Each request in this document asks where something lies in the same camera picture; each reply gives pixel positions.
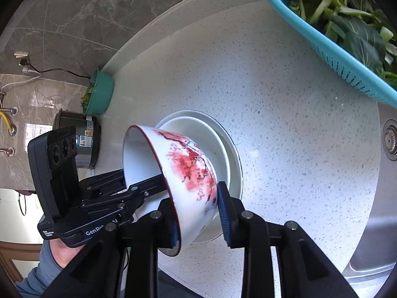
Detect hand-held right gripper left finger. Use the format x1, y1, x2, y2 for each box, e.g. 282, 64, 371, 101
43, 197, 182, 298

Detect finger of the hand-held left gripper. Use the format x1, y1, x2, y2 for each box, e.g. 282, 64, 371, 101
77, 168, 128, 202
79, 174, 170, 222

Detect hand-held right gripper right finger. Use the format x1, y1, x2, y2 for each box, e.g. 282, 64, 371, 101
216, 181, 360, 298

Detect white bowl with red print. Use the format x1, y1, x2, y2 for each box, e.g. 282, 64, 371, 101
122, 125, 219, 257

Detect person's left forearm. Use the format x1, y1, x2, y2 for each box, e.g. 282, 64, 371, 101
15, 240, 72, 298

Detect person's left hand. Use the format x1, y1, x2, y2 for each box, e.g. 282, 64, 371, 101
49, 240, 84, 269

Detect stainless steel rice cooker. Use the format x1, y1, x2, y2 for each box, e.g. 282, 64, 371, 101
52, 109, 102, 170

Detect large white bowl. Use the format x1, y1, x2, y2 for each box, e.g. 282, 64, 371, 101
154, 110, 244, 244

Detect green vegetable scraps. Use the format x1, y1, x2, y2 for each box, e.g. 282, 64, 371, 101
80, 77, 97, 114

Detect green plastic basin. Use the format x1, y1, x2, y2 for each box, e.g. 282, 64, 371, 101
81, 68, 115, 116

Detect stainless steel sink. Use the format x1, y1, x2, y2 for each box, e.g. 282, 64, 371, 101
341, 99, 397, 286

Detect metal sink drain strainer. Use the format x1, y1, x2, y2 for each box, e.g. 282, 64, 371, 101
382, 118, 397, 161

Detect teal plastic colander basket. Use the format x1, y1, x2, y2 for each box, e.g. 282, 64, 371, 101
263, 0, 397, 109

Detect green leafy vegetables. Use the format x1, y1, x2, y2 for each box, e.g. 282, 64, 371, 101
276, 0, 397, 89

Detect yellow gas hose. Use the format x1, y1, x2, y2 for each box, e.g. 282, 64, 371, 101
0, 111, 16, 136

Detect white power cable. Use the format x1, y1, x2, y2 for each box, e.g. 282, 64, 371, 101
0, 68, 41, 91

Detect black power cable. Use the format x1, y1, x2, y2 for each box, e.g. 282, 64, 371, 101
21, 58, 93, 80

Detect white wall socket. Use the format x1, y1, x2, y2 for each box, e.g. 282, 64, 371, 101
14, 51, 32, 75

